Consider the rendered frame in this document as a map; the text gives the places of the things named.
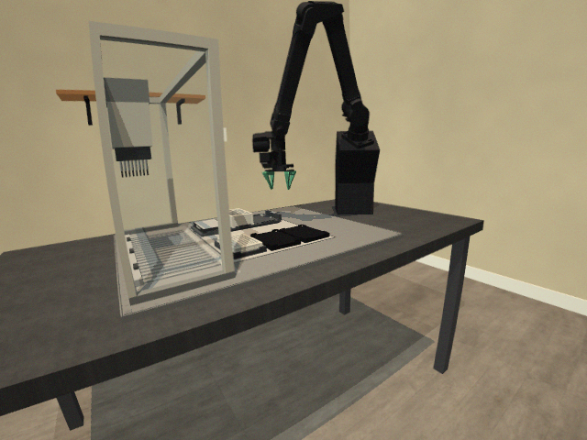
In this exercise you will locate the cream deep-well block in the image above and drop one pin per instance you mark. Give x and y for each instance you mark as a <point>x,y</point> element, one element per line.
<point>239,217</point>

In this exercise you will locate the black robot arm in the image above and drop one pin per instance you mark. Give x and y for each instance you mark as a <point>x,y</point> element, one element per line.
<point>330,14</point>

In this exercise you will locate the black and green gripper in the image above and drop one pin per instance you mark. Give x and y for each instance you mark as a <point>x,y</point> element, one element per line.
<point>287,174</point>

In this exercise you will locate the white well plate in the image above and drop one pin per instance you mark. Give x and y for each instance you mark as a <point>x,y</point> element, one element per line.
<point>243,243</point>

